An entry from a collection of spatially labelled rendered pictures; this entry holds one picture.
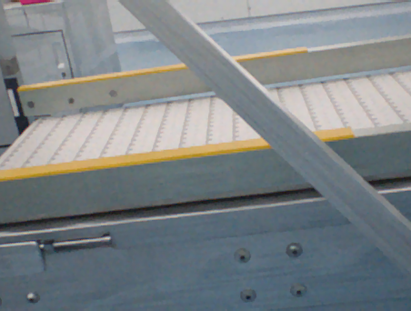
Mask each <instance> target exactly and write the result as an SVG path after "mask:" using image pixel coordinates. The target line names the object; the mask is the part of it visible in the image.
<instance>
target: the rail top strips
mask: <svg viewBox="0 0 411 311"><path fill-rule="evenodd" d="M307 52H308V51H307V48H306V47H298V48H291V49H286V50H279V51H274V52H268V53H263V54H255V55H240V56H233V57H232V58H233V59H234V60H235V61H237V62H238V61H250V60H256V59H262V58H268V57H274V56H280V55H297V54H303V53H307ZM185 68H187V67H186V66H185V64H180V65H169V66H163V67H157V68H145V69H139V70H134V71H128V72H121V73H115V74H110V75H93V76H87V77H80V78H75V79H69V80H64V81H57V82H51V83H40V84H33V85H22V86H21V87H20V88H19V89H17V92H20V91H26V90H32V89H44V88H50V87H56V86H62V85H72V84H79V83H91V82H96V81H103V80H108V79H114V78H121V77H127V76H132V75H149V74H156V73H162V72H167V71H174V70H179V69H185ZM313 133H314V134H315V135H316V136H318V137H319V139H321V140H322V141H323V142H325V141H331V140H338V139H351V138H355V133H354V132H353V131H352V129H351V127H350V126H348V127H341V128H335V129H328V130H322V131H315V132H313ZM266 148H272V146H270V145H269V144H268V143H267V142H266V141H265V140H264V139H263V138H257V139H245V140H238V141H232V142H225V143H219V144H212V145H200V146H186V147H179V148H173V149H166V150H160V151H154V152H147V153H134V154H128V155H115V156H109V157H102V158H96V159H89V160H76V161H70V162H64V163H57V164H50V165H43V166H31V167H18V168H11V169H5V170H0V181H9V180H16V179H22V178H29V177H37V176H49V175H61V174H68V173H74V172H82V171H88V170H95V169H101V168H108V167H121V166H134V165H141V164H147V163H154V162H160V161H167V160H180V159H187V158H193V157H199V156H212V155H220V154H226V153H239V152H245V151H253V150H259V149H266Z"/></svg>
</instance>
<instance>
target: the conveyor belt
mask: <svg viewBox="0 0 411 311"><path fill-rule="evenodd" d="M267 90H268V91H269V93H270V94H271V95H272V96H274V97H275V98H276V99H277V100H278V101H279V102H280V103H281V104H283V105H284V107H285V108H287V109H288V110H289V111H291V113H292V114H293V115H294V116H295V117H297V118H298V119H299V120H300V121H301V122H302V123H303V124H304V125H305V126H307V127H308V128H309V129H310V130H311V131H312V132H315V131H322V130H328V129H335V128H341V127H348V126H350V127H351V129H352V130H354V129H360V128H367V127H373V126H380V125H398V124H404V123H411V69H407V70H402V71H395V72H390V73H383V74H376V75H360V76H353V77H347V78H340V79H334V80H328V81H322V82H316V83H303V84H298V85H286V86H279V87H274V88H267ZM257 138H262V137H261V136H260V135H259V134H258V133H257V132H256V131H255V130H253V129H252V128H251V127H250V126H249V125H248V124H247V123H246V122H245V121H244V120H243V119H242V118H241V117H240V116H239V115H238V114H236V113H235V111H233V110H232V109H231V108H230V107H229V106H228V105H227V104H226V103H225V102H224V101H223V100H222V99H221V98H220V97H219V96H217V95H213V96H200V97H194V98H188V99H182V100H175V101H170V102H164V103H157V104H144V105H133V106H128V107H121V108H115V109H108V110H102V111H90V112H84V113H78V114H71V115H60V116H54V117H48V118H39V119H36V121H34V122H33V123H32V124H31V125H30V126H29V127H28V128H27V129H26V130H25V131H24V132H23V133H22V135H21V136H20V137H19V138H18V139H16V140H15V142H14V143H13V145H12V146H10V147H9V148H8V150H7V151H6V152H5V153H3V154H2V155H1V158H0V170H5V169H11V168H18V167H31V166H43V165H50V164H57V163H64V162H70V161H76V160H89V159H96V158H102V157H109V156H120V155H128V154H134V153H147V152H154V151H160V150H166V149H173V148H179V147H186V146H200V145H212V144H219V143H225V142H232V141H238V140H245V139H257ZM406 176H411V171H408V172H401V173H394V174H387V175H373V176H362V178H363V179H364V180H365V181H377V180H385V179H392V178H399V177H406ZM301 188H313V187H312V185H311V184H310V183H304V184H298V185H290V186H277V187H269V188H256V189H249V190H242V191H235V192H228V193H221V194H214V195H207V196H187V197H180V198H173V199H166V200H159V201H153V202H145V203H132V204H124V205H118V206H105V207H98V208H90V209H76V210H70V211H63V212H56V213H49V214H42V215H35V216H15V217H8V218H1V219H0V224H9V223H15V222H23V221H29V220H36V219H44V218H50V217H58V216H79V215H85V214H93V213H100V212H106V211H114V210H121V209H135V208H142V207H149V206H162V205H169V204H176V203H190V202H197V201H204V200H211V199H218V198H225V197H232V196H252V195H259V194H266V193H274V192H280V191H287V190H295V189H301Z"/></svg>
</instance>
